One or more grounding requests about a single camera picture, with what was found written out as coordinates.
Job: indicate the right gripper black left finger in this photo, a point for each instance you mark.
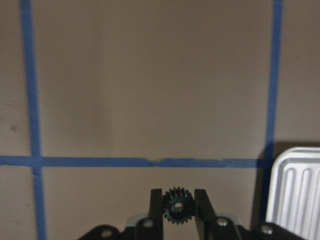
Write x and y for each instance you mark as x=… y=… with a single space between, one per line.
x=151 y=226

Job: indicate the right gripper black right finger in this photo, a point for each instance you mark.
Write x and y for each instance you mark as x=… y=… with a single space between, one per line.
x=209 y=225

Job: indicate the small black bearing gear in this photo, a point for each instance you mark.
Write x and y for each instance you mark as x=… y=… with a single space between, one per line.
x=178 y=205

